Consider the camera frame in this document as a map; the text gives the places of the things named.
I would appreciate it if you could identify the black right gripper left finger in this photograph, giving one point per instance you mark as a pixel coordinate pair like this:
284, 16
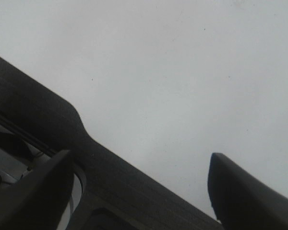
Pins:
38, 201

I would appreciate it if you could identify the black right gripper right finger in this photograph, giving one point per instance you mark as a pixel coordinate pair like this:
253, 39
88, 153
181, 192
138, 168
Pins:
240, 201

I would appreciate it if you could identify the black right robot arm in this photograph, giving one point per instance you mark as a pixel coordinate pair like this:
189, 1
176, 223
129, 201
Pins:
108, 193

